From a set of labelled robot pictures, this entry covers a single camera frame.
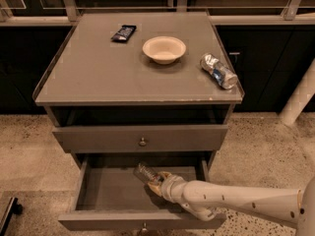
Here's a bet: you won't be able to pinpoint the dark blue snack bar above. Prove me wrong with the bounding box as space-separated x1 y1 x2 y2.
111 25 137 42

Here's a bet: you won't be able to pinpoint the dark wall cabinets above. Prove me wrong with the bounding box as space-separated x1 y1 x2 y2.
0 26 315 114

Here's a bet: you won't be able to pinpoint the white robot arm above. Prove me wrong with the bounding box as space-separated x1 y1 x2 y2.
147 171 315 236

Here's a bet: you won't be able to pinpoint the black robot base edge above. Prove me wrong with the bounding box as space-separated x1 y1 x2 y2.
0 197 24 236

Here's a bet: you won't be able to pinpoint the metal railing frame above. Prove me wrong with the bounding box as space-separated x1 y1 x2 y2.
0 0 315 26

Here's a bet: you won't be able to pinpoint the round metal middle knob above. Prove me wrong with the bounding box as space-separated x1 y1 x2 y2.
141 222 149 233

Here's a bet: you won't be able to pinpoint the grey drawer cabinet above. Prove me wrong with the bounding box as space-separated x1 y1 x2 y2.
33 12 244 156

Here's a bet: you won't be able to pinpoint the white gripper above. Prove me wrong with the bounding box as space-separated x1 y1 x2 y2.
148 171 187 204

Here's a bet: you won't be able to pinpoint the white paper bowl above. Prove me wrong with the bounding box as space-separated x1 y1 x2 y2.
143 36 186 65

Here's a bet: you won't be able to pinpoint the crushed silver blue can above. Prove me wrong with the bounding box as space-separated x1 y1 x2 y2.
200 53 238 89

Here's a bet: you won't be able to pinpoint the round metal knob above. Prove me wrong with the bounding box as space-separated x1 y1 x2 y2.
141 222 149 233
139 138 147 147

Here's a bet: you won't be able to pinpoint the grey top drawer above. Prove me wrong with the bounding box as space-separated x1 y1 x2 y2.
53 125 227 153

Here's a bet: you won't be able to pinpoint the clear plastic water bottle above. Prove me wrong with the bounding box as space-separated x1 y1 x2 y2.
133 162 163 185

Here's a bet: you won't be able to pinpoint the white cylindrical post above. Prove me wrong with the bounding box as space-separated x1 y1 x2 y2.
280 59 315 126

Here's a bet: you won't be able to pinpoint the grey open middle drawer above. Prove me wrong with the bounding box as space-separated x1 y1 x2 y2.
59 154 226 231

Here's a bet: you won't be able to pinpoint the round metal top knob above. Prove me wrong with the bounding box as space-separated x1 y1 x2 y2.
139 138 147 147

